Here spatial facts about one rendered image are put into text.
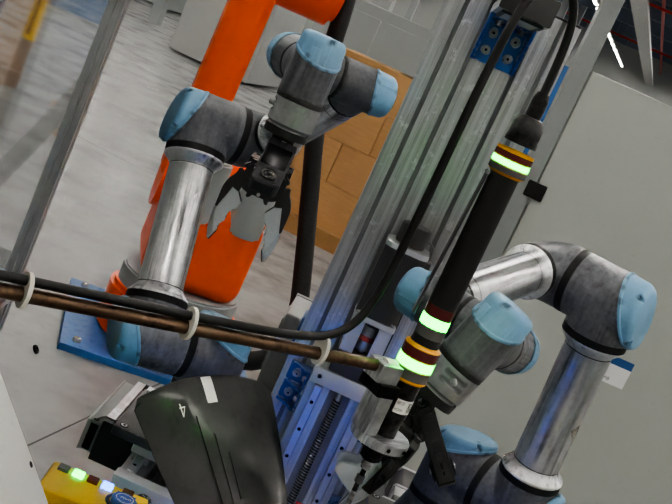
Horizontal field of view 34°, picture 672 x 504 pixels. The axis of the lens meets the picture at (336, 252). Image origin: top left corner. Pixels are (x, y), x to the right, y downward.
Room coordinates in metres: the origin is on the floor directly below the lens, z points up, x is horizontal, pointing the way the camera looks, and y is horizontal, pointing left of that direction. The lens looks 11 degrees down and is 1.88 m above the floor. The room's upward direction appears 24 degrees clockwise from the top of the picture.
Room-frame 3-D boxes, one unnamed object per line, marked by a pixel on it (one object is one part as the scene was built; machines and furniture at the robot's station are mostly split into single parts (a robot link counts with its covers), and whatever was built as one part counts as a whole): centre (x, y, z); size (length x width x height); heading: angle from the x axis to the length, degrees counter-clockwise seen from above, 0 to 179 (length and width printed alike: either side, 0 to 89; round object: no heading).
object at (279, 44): (1.83, 0.17, 1.78); 0.11 x 0.11 x 0.08; 25
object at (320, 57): (1.73, 0.15, 1.78); 0.09 x 0.08 x 0.11; 25
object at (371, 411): (1.21, -0.13, 1.50); 0.09 x 0.07 x 0.10; 129
